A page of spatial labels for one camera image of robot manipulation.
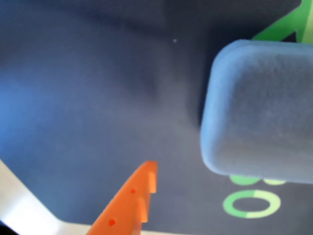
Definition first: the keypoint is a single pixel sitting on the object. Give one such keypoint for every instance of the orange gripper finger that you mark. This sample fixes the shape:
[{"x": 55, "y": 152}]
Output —
[{"x": 129, "y": 203}]

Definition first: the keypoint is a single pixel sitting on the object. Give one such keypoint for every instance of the grey square rounded block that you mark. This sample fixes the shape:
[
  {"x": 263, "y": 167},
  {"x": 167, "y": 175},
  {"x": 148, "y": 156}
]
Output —
[{"x": 264, "y": 110}]

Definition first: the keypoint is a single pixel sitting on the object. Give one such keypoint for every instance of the dark mat with WOWROBO print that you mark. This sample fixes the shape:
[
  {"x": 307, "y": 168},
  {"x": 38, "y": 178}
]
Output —
[{"x": 73, "y": 73}]

